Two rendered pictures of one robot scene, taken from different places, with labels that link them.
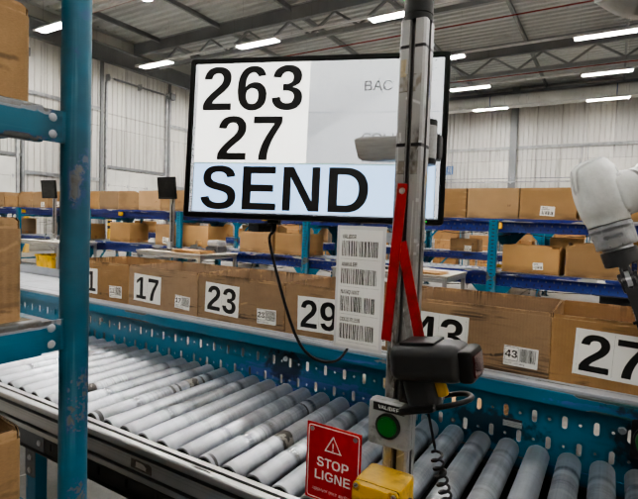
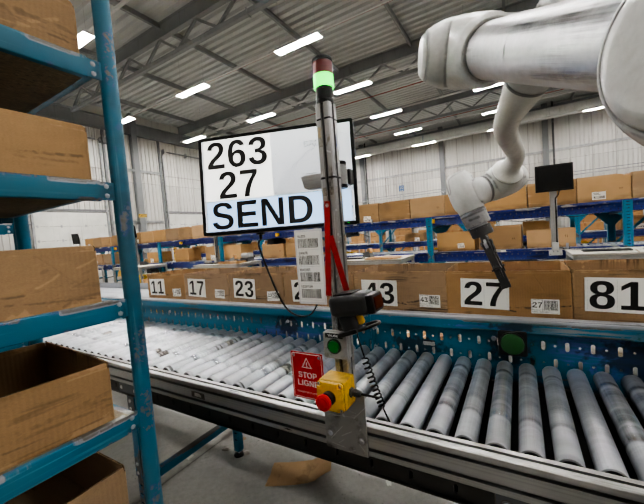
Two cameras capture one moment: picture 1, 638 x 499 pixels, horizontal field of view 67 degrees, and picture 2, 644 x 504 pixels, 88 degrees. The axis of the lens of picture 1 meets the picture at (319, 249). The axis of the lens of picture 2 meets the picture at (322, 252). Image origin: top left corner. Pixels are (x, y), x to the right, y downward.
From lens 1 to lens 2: 0.14 m
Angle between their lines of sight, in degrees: 0
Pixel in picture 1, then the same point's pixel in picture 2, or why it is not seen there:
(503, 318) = (416, 278)
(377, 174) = (317, 197)
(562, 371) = (455, 306)
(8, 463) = (103, 382)
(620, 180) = (474, 183)
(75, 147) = (121, 201)
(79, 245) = (130, 256)
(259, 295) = (267, 283)
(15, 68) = (82, 162)
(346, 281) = (302, 263)
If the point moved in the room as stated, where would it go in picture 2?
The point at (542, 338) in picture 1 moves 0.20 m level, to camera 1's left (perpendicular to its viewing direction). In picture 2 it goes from (441, 287) to (390, 291)
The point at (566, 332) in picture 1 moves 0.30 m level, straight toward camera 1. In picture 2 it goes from (454, 281) to (445, 298)
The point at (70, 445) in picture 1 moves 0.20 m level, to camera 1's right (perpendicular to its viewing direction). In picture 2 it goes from (138, 369) to (252, 360)
